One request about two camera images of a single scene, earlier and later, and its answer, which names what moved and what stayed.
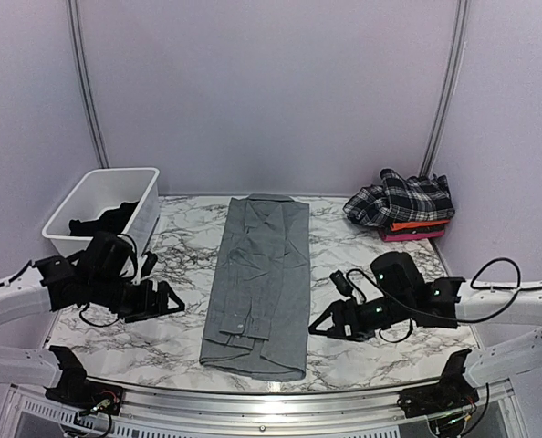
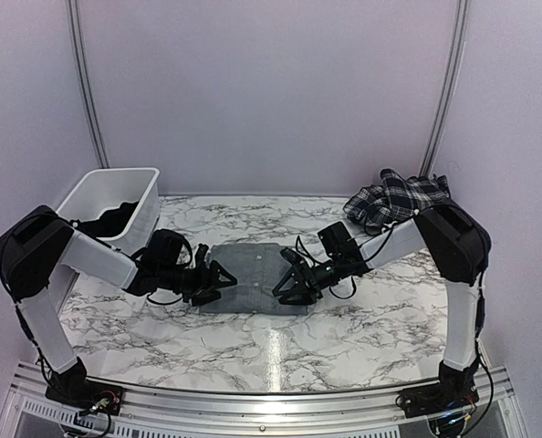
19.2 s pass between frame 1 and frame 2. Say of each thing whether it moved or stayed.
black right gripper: moved
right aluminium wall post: stayed
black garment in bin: stayed
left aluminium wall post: stayed
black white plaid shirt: stayed
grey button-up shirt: moved
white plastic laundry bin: stayed
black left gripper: moved
